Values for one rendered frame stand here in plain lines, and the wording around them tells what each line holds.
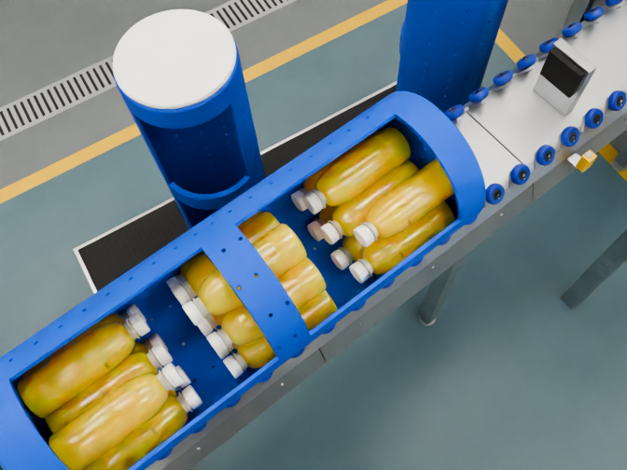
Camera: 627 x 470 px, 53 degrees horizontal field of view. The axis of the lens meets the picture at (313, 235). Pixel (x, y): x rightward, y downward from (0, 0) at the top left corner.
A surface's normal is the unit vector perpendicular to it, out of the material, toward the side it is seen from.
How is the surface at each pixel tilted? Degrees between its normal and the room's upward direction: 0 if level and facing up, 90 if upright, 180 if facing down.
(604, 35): 0
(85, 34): 0
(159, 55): 0
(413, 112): 13
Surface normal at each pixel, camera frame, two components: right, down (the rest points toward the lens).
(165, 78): -0.04, -0.41
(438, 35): -0.41, 0.84
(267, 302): 0.33, 0.07
